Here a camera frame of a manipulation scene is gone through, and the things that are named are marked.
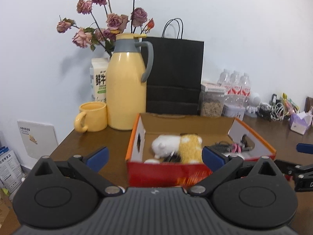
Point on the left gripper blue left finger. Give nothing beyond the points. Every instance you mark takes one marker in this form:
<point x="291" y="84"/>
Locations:
<point x="86" y="169"/>

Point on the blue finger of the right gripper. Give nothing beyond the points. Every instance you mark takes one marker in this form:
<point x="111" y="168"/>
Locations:
<point x="304" y="148"/>

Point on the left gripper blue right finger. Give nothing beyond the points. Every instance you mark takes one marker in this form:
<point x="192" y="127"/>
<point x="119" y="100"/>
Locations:
<point x="224" y="168"/>

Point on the black hair brush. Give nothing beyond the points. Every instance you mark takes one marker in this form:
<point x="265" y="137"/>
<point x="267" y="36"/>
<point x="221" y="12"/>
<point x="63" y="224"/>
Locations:
<point x="231" y="148"/>

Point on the yellow white plush cat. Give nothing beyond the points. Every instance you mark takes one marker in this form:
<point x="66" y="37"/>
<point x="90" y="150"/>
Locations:
<point x="188" y="147"/>

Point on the purple tissue pack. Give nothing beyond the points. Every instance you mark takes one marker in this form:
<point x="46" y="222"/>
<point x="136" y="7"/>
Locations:
<point x="300" y="122"/>

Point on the red cardboard box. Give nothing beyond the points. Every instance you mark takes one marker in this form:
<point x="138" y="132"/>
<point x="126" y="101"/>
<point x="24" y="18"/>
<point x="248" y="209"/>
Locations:
<point x="148" y="127"/>

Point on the yellow ceramic mug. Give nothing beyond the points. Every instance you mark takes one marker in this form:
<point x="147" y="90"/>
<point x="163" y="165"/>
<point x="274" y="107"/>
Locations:
<point x="92" y="117"/>

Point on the small white tin box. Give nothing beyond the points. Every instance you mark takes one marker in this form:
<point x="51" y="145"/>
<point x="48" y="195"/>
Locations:
<point x="233" y="111"/>

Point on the small white lid cup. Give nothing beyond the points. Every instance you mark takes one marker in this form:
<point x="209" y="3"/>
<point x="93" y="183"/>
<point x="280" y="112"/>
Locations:
<point x="152" y="161"/>

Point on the clear seed container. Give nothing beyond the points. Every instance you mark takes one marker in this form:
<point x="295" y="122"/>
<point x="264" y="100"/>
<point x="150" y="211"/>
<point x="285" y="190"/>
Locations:
<point x="211" y="104"/>

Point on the white robot figurine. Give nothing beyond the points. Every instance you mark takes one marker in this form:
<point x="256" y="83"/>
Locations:
<point x="254" y="102"/>

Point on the white red flat box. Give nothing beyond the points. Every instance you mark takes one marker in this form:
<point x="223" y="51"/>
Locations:
<point x="213" y="88"/>

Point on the blue white package on floor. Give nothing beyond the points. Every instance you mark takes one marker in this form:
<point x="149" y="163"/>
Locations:
<point x="10" y="170"/>

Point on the middle water bottle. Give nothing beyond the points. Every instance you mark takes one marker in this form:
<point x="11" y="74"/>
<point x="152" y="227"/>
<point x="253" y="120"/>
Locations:
<point x="235" y="89"/>

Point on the water bottle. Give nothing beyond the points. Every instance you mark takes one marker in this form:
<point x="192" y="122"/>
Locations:
<point x="245" y="89"/>
<point x="235" y="89"/>
<point x="224" y="80"/>

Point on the right water bottle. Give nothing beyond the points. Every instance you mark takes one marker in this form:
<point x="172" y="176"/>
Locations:
<point x="245" y="89"/>

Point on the left water bottle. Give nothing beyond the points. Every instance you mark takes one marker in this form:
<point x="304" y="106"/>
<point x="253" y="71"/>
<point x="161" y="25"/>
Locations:
<point x="224" y="80"/>

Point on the black paper bag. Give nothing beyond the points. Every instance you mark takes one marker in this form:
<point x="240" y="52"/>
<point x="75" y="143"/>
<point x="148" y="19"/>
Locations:
<point x="174" y="84"/>

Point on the white milk carton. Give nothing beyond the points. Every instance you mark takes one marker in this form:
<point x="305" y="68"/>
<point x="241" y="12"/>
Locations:
<point x="98" y="70"/>

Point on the yellow thermos jug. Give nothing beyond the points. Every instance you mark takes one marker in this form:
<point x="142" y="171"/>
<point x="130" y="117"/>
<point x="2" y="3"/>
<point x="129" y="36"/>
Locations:
<point x="126" y="76"/>

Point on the dried pink rose bouquet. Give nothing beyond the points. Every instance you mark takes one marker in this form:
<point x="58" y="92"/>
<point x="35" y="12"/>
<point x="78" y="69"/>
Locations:
<point x="94" y="35"/>

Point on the white board by wall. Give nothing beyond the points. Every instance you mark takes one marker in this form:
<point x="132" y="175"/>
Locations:
<point x="39" y="139"/>

